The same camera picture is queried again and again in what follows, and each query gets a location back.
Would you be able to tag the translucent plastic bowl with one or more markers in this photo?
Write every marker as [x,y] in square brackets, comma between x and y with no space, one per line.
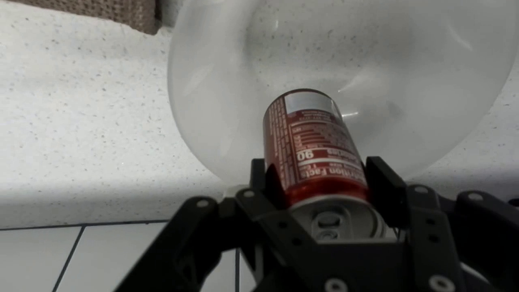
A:
[228,81]

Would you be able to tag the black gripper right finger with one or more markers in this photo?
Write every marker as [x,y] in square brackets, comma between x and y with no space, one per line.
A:
[432,227]

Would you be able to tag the red soda can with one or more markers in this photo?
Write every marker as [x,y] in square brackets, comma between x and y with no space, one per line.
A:
[317,151]

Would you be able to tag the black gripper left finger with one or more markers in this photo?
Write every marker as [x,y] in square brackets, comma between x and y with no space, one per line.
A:
[216,237]

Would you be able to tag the brown folded towel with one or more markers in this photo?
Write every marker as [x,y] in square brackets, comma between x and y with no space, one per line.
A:
[108,10]

